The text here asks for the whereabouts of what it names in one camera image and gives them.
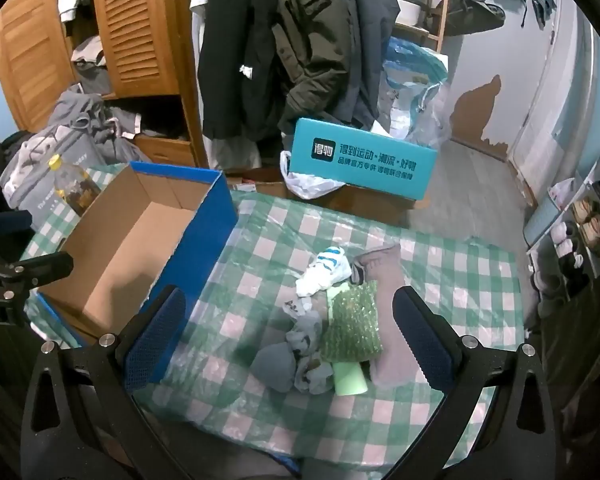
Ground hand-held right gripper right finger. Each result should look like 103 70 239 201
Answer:
390 285 556 480

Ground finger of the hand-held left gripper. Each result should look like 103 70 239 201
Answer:
0 251 75 292

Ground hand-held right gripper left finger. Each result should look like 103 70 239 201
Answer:
20 285 188 480

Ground green scrub pad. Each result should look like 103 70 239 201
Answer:
319 280 385 363

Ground light green packet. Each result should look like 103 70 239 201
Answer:
325 282 370 397

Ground blue cardboard box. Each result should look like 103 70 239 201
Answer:
32 161 240 361

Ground patterned clear plastic bag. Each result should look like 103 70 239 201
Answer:
281 296 342 396

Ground grey sock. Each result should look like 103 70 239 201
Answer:
250 341 298 393

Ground white blue striped plastic bag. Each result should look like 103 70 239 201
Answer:
295 246 353 300

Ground oil bottle with yellow cap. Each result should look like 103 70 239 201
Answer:
47 154 102 217

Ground grey clothes pile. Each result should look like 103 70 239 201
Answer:
0 122 111 228

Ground black cloth bundle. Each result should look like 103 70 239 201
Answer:
0 125 33 233

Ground brown cardboard box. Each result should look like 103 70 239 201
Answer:
225 167 431 226

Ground grey hoodie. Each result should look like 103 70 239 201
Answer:
47 85 151 161

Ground green white checked tablecloth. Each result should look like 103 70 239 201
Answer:
17 162 531 476

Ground white shoe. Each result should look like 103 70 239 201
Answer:
557 240 586 267
550 222 578 244

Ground teal printed box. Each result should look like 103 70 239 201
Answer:
286 117 440 201

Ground tan shoe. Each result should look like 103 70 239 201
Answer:
580 222 600 257
572 199 600 226

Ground white hanging shirt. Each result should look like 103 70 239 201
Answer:
189 0 263 172

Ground grey folded clothes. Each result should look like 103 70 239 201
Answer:
70 35 113 96

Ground wooden louvred wardrobe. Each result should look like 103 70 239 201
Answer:
0 0 212 170

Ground clear blue plastic bag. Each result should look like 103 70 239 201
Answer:
380 37 453 148

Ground black hanging jacket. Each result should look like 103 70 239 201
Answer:
199 0 293 141

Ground olive hanging jacket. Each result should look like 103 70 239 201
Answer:
275 0 381 133

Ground blue grey hanging jacket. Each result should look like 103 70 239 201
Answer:
340 0 402 128

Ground green backpack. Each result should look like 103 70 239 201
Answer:
445 0 507 36

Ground wooden shelf frame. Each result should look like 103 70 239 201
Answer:
395 0 452 53

